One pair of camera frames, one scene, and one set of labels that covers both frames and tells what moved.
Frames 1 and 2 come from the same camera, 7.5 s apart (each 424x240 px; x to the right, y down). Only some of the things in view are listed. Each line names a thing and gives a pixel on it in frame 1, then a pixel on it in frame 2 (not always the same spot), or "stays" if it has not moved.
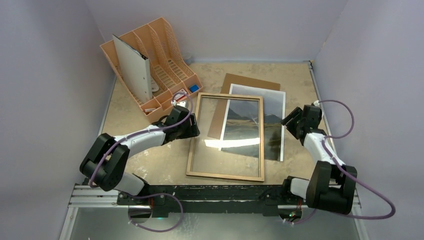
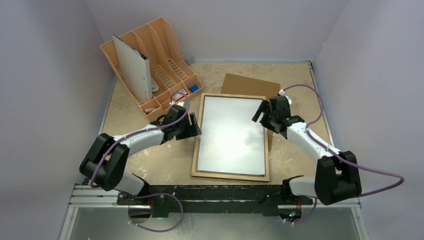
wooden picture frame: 230,144 stays
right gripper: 291,122 → 267,114
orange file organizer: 173,79 stays
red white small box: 180,95 stays
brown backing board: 217,121 → 236,84
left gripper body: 188,129 stays
